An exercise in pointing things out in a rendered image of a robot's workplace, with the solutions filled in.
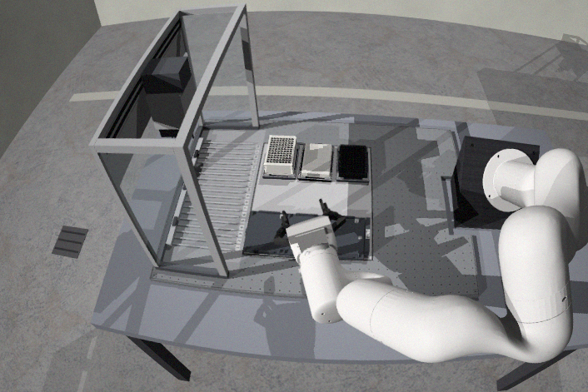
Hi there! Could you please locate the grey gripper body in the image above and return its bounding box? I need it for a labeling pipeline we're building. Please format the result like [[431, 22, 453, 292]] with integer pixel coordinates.
[[288, 216, 337, 265]]

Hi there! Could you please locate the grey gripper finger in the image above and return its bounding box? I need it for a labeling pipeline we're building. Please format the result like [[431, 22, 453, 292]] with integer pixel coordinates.
[[273, 211, 291, 246], [319, 199, 346, 232]]

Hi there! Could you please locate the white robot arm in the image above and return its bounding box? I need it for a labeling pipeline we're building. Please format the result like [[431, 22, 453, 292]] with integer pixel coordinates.
[[286, 148, 588, 363]]

